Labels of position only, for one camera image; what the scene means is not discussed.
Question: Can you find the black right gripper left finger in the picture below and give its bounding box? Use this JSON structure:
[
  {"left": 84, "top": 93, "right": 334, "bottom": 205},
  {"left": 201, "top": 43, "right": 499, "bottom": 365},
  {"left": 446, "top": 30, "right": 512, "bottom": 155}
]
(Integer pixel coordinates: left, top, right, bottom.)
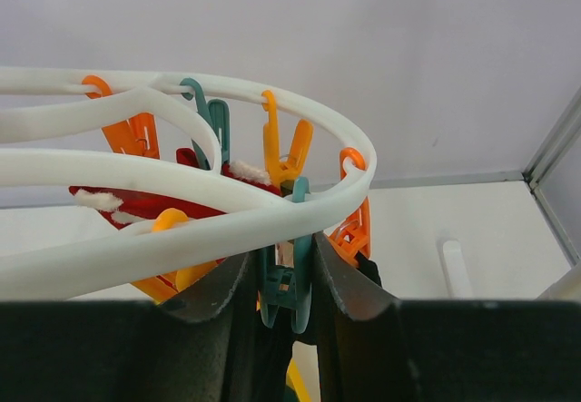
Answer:
[{"left": 161, "top": 252, "right": 254, "bottom": 401}]

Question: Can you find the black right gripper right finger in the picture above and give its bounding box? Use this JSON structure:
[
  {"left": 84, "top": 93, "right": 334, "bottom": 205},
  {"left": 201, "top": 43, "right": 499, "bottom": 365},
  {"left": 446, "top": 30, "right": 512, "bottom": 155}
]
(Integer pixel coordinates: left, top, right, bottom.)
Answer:
[{"left": 312, "top": 232, "right": 418, "bottom": 401}]

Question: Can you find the black sock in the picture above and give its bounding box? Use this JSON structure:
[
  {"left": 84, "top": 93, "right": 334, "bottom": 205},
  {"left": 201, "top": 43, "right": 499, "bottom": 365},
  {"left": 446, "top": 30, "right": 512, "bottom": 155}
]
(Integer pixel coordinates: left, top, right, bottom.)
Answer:
[{"left": 226, "top": 256, "right": 382, "bottom": 402}]

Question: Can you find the teal clothes clip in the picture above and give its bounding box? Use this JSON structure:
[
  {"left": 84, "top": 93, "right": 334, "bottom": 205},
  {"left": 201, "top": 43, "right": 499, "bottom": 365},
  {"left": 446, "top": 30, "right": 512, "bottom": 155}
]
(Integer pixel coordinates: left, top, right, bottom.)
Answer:
[{"left": 258, "top": 177, "right": 314, "bottom": 334}]

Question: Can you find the yellow orange clothes clip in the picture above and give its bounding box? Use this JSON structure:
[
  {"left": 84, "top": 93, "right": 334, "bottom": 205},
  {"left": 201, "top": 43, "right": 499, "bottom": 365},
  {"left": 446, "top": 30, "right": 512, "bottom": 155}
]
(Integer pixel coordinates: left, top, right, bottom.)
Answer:
[{"left": 261, "top": 89, "right": 314, "bottom": 190}]

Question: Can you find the white round clip hanger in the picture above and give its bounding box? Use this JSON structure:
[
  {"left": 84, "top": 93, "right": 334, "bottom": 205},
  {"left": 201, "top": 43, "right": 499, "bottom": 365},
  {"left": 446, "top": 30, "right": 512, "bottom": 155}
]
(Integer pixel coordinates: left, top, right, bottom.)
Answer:
[{"left": 1, "top": 67, "right": 377, "bottom": 300}]

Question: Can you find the red sock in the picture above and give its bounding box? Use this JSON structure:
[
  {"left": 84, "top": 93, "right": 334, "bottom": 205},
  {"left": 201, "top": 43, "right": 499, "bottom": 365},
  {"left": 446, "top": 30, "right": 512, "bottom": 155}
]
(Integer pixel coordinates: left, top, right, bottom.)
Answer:
[{"left": 68, "top": 160, "right": 282, "bottom": 230}]

